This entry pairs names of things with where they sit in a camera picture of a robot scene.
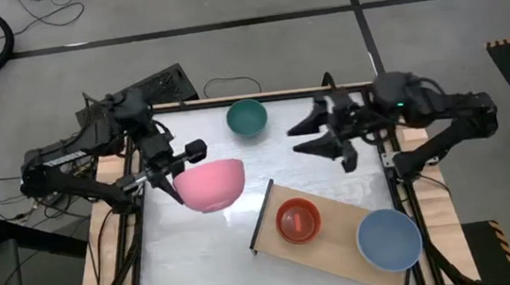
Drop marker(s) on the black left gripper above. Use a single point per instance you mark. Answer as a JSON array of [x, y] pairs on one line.
[[158, 150]]

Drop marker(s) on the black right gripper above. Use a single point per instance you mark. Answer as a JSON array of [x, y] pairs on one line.
[[352, 123]]

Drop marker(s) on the large pink bowl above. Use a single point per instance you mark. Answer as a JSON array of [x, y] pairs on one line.
[[212, 185]]

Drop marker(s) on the large dark green bowl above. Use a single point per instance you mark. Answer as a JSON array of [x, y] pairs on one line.
[[247, 118]]

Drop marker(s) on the small red translucent bowl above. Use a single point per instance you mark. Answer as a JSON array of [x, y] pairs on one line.
[[298, 221]]

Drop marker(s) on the large blue bowl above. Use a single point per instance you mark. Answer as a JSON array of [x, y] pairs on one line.
[[389, 240]]

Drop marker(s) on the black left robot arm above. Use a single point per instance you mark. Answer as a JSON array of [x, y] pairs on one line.
[[70, 150]]

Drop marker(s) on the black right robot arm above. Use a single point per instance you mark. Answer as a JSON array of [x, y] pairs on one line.
[[462, 130]]

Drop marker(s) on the wooden shelf with black sides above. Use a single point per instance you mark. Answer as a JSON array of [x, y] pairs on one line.
[[337, 247]]

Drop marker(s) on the black floor beam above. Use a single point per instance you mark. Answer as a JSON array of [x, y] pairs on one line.
[[42, 238]]

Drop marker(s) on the black mat with striped edge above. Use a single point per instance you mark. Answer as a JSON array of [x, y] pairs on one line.
[[485, 256]]

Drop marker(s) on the black frame clamp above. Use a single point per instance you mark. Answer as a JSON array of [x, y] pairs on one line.
[[328, 80]]

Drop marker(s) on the black aluminium table frame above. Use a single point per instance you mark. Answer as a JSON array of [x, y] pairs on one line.
[[213, 103]]

